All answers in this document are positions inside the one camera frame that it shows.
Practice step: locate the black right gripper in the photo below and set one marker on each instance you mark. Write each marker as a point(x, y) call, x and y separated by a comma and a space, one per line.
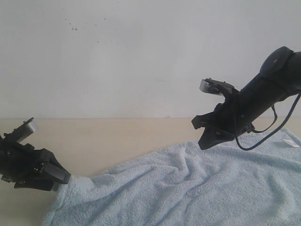
point(232, 118)

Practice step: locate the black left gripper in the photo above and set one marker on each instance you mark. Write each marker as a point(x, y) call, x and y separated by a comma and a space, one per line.
point(26, 167)

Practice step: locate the light blue fluffy towel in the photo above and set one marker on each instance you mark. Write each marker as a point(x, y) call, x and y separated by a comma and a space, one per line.
point(182, 185)

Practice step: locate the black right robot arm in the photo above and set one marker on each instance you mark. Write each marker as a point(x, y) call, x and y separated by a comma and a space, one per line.
point(279, 78)

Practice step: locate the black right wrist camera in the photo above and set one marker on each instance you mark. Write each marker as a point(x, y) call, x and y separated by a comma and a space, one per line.
point(215, 87)

